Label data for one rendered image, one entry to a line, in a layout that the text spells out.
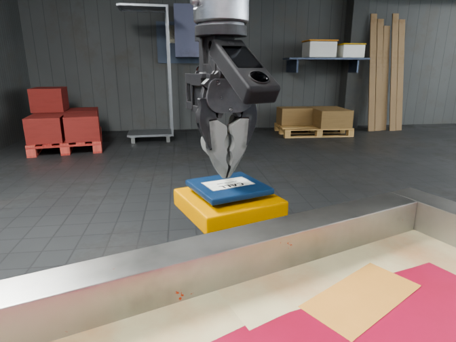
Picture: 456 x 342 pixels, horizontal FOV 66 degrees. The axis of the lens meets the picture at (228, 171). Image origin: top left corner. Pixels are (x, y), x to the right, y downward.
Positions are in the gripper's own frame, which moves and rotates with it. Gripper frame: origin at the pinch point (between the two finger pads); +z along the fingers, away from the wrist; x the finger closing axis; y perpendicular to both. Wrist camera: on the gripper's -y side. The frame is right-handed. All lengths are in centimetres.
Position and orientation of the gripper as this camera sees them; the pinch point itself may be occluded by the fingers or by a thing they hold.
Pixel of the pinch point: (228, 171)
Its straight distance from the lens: 52.1
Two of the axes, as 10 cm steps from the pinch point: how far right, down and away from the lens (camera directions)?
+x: -8.9, 1.3, -4.4
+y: -4.6, -2.5, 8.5
